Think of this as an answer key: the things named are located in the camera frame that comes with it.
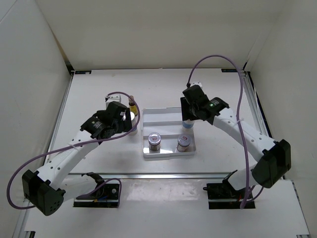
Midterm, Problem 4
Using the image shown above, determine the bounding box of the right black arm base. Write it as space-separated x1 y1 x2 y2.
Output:
203 170 246 210

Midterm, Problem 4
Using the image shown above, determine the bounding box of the dark spice jar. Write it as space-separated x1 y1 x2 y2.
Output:
148 132 161 151

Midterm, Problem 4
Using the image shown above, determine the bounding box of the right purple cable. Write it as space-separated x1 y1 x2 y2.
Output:
186 55 264 209

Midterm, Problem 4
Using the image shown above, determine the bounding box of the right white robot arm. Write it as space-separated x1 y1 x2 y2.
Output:
180 85 291 198

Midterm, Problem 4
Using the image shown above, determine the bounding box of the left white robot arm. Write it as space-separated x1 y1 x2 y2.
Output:
22 102 132 216

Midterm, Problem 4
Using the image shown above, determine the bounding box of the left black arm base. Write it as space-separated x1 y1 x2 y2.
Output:
73 172 122 208

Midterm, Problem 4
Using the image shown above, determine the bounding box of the front aluminium rail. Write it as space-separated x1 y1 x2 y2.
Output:
66 173 233 179

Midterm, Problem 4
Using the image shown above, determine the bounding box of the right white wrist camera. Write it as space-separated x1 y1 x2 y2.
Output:
191 81 203 88

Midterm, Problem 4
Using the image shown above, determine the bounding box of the blue label jar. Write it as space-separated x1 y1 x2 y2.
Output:
182 120 195 130
129 112 138 135

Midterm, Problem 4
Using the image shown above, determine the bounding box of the purple cable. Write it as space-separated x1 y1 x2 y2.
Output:
186 55 264 209
6 91 141 209

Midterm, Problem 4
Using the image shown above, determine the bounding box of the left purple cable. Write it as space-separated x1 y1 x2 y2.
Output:
6 91 141 209

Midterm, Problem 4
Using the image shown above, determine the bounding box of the left yellow sauce bottle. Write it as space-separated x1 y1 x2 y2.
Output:
128 95 138 116

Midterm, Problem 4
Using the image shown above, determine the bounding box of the orange spice jar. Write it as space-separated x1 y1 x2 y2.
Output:
176 134 191 152

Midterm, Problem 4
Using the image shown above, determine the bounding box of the white divided tray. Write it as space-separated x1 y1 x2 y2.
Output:
142 107 196 160

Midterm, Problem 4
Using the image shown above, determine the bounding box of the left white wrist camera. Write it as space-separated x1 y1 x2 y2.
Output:
105 93 121 104

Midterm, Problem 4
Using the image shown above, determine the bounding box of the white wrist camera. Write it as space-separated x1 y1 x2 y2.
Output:
105 93 121 104
191 81 203 88

